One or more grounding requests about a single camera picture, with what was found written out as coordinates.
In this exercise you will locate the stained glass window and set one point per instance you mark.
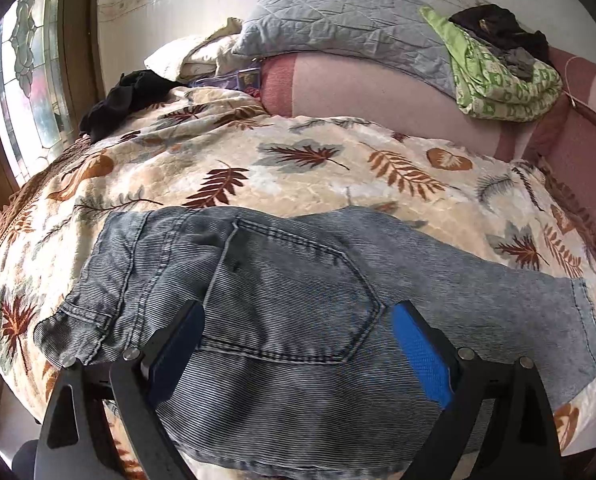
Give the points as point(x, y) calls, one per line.
point(33, 85)

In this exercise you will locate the black clothing pile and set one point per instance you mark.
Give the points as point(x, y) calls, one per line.
point(497, 22)

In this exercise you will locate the leaf print blanket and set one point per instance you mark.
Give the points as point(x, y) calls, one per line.
point(278, 180)

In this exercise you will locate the pink bolster cushion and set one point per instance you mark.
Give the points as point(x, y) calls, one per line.
point(367, 95)

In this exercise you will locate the black crumpled cloth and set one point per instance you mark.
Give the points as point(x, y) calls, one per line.
point(123, 100)

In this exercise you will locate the green patterned quilt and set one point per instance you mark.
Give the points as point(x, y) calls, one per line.
point(502, 95)

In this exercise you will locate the grey quilted blanket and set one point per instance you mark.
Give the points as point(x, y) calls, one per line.
point(338, 25)

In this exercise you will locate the white pillow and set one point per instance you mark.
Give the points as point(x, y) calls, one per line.
point(178, 57)

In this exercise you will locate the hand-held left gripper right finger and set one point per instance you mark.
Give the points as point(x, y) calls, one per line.
point(420, 355)

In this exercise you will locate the purple printed packet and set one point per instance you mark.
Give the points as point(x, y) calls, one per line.
point(228, 80)

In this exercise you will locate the grey crumpled cloth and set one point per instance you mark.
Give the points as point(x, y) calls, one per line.
point(520, 60)

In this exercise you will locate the grey washed denim pants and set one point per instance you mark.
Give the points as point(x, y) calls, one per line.
point(288, 285)

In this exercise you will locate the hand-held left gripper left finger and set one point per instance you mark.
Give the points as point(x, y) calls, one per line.
point(178, 355)

